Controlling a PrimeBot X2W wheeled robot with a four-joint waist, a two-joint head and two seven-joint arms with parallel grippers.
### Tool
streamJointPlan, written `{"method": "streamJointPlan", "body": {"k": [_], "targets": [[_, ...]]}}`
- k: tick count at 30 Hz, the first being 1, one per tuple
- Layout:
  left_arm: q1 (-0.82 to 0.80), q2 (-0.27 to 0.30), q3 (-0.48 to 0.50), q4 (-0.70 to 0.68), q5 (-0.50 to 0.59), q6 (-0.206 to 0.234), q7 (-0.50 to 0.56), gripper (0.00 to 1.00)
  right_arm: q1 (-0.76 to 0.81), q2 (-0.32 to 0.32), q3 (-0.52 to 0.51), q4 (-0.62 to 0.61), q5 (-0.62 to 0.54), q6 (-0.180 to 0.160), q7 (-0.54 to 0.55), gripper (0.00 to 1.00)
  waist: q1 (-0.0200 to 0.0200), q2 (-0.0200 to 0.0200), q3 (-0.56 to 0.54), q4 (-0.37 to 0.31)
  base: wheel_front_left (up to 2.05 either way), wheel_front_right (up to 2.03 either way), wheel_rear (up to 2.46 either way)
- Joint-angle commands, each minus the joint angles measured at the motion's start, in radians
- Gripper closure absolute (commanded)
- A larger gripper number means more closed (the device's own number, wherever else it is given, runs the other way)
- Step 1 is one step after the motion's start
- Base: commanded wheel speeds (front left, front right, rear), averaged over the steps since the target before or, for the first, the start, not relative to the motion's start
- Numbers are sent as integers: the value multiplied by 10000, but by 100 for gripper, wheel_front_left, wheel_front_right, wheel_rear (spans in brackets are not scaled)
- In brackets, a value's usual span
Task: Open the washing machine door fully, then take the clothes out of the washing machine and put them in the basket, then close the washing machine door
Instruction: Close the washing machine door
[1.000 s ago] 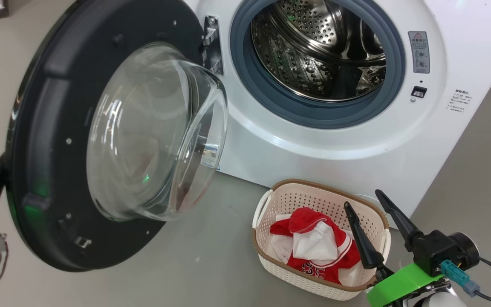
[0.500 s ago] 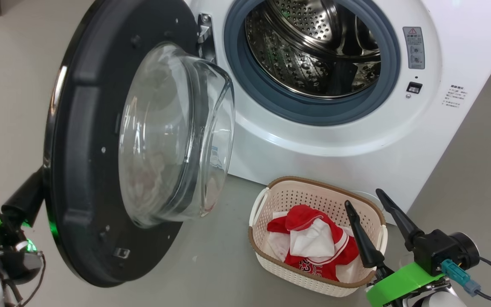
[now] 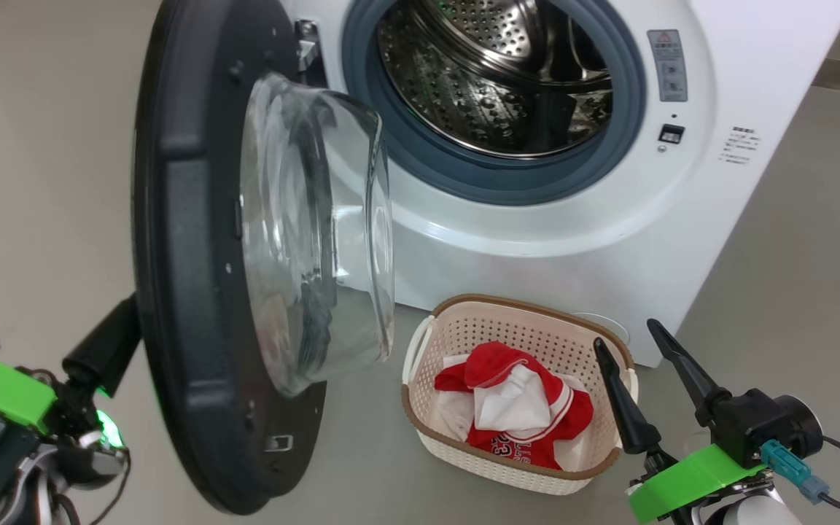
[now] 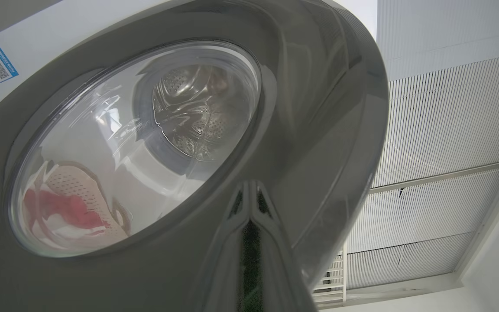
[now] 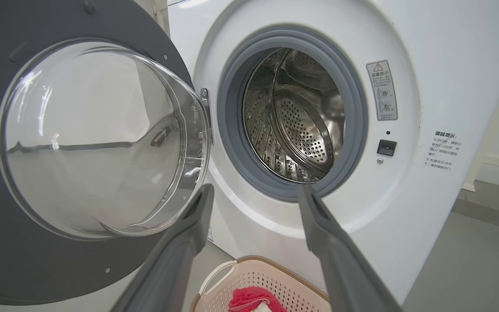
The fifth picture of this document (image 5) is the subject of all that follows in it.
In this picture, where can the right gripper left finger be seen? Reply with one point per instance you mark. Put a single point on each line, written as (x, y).
(171, 268)

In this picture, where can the white front-load washing machine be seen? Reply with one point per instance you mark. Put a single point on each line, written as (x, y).
(405, 208)

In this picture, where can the black washer door latch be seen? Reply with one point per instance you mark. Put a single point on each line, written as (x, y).
(387, 147)

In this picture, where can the grey warning sticker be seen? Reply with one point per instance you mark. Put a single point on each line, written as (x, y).
(381, 91)

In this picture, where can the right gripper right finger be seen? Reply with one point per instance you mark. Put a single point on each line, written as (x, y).
(345, 268)

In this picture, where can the red shorts with white trim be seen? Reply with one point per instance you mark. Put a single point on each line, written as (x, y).
(249, 297)

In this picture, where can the cream laundry basket brown rim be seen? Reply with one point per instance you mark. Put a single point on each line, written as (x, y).
(271, 277)

